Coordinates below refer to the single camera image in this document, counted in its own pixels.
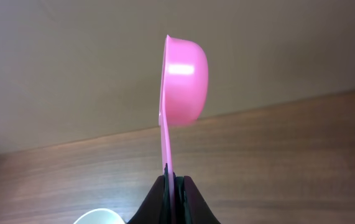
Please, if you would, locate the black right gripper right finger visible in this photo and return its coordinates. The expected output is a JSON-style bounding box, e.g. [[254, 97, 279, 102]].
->
[[175, 176, 220, 224]]

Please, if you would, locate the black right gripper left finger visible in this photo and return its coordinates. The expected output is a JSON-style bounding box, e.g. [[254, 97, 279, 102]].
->
[[127, 165, 168, 224]]

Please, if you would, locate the pink plastic measuring scoop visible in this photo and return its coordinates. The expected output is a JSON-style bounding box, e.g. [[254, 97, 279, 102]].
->
[[159, 35, 208, 223]]

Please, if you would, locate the white bowl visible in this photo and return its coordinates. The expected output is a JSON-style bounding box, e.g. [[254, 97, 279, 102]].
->
[[73, 208, 126, 224]]

